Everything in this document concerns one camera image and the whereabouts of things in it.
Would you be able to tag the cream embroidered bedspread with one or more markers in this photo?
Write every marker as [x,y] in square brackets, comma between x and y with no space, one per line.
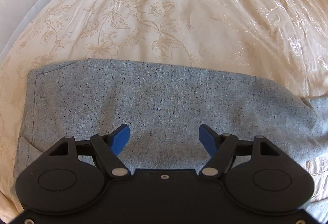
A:
[282,40]

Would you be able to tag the grey speckled pants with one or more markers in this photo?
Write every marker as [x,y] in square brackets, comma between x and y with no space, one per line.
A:
[164,107]

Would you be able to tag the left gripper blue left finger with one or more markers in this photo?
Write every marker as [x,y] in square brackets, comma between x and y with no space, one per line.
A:
[106,149]

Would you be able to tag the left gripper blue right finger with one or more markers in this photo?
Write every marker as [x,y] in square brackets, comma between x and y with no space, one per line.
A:
[221,149]

